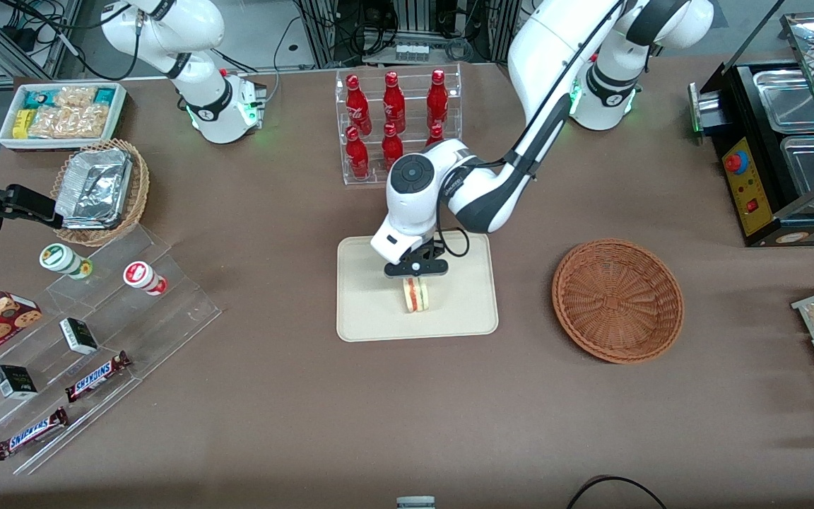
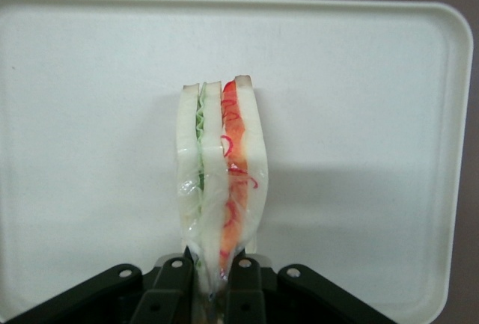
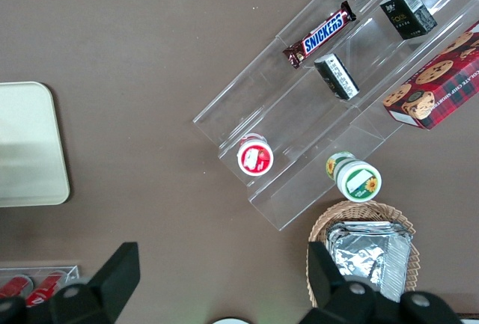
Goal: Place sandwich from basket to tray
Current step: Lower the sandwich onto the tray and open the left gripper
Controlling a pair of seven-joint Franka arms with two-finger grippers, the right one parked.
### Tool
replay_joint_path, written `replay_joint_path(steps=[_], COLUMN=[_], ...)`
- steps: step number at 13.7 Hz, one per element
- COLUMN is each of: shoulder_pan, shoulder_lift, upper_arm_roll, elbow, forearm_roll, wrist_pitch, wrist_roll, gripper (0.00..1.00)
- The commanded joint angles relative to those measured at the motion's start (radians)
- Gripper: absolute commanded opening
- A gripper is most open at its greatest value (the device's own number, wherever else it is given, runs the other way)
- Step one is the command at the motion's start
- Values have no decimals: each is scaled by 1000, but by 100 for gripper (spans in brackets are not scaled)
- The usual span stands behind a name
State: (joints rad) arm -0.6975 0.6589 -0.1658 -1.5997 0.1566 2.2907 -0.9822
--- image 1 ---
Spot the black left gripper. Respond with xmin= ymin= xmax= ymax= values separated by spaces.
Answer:
xmin=400 ymin=239 xmax=450 ymax=286

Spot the triangular sandwich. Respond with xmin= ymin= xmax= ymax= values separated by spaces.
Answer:
xmin=402 ymin=276 xmax=431 ymax=314

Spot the beige plastic tray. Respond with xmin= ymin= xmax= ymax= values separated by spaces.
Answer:
xmin=336 ymin=230 xmax=500 ymax=343

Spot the light wicker basket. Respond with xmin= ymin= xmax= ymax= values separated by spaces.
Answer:
xmin=50 ymin=139 xmax=151 ymax=247

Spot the brown wicker basket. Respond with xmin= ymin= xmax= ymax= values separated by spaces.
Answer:
xmin=552 ymin=239 xmax=685 ymax=365

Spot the green lid cup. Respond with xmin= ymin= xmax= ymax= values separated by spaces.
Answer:
xmin=39 ymin=243 xmax=93 ymax=280

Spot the aluminium foil container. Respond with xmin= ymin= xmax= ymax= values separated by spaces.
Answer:
xmin=54 ymin=148 xmax=134 ymax=230

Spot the white rectangular snack bin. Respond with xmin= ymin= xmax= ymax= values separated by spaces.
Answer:
xmin=0 ymin=81 xmax=128 ymax=153

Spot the clear cracker bag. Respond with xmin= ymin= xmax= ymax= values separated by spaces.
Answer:
xmin=71 ymin=105 xmax=111 ymax=139
xmin=54 ymin=86 xmax=97 ymax=108
xmin=29 ymin=106 xmax=76 ymax=139

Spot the clear acrylic bottle rack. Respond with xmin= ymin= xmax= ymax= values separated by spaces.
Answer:
xmin=335 ymin=62 xmax=463 ymax=186

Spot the red lid cup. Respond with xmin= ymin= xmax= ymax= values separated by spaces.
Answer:
xmin=123 ymin=261 xmax=167 ymax=296

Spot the small black box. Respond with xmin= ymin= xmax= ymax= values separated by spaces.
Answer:
xmin=59 ymin=317 xmax=100 ymax=355
xmin=0 ymin=365 xmax=38 ymax=400

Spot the Snickers chocolate bar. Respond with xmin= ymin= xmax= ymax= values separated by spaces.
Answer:
xmin=0 ymin=406 xmax=70 ymax=462
xmin=65 ymin=351 xmax=132 ymax=404

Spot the clear acrylic stepped shelf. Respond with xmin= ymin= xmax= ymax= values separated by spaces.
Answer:
xmin=0 ymin=225 xmax=223 ymax=476

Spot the black food warmer case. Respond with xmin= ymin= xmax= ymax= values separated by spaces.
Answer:
xmin=688 ymin=11 xmax=814 ymax=248

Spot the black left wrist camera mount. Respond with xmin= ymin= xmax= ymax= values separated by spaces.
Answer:
xmin=384 ymin=258 xmax=449 ymax=278

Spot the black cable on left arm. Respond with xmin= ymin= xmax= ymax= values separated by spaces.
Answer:
xmin=437 ymin=0 xmax=627 ymax=259

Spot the black cable behind right arm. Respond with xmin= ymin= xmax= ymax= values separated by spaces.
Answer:
xmin=0 ymin=0 xmax=143 ymax=81

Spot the aluminium frame rack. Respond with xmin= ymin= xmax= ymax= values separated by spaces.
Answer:
xmin=294 ymin=0 xmax=521 ymax=68

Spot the black table cable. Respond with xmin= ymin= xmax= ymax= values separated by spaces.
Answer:
xmin=566 ymin=475 xmax=669 ymax=509

